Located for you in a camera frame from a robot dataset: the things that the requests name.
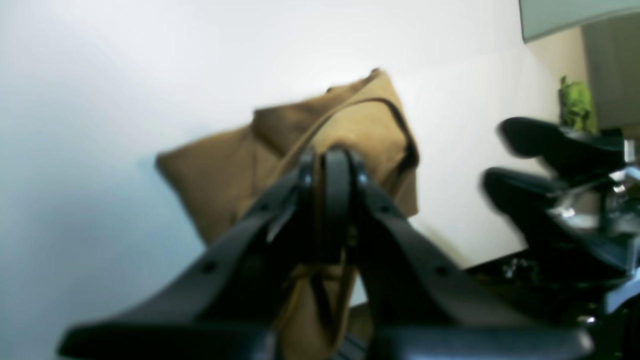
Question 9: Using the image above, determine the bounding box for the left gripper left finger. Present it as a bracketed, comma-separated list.
[58, 151, 314, 360]

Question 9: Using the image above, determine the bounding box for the grey plastic bin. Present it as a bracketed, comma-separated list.
[518, 0, 640, 43]

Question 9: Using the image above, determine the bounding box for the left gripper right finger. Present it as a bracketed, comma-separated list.
[322, 148, 594, 360]

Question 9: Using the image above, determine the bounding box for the green object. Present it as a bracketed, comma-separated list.
[558, 76, 599, 135]

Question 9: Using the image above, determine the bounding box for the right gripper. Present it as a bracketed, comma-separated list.
[482, 117, 639, 283]

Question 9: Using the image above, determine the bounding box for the brown t-shirt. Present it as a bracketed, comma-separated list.
[155, 68, 419, 360]

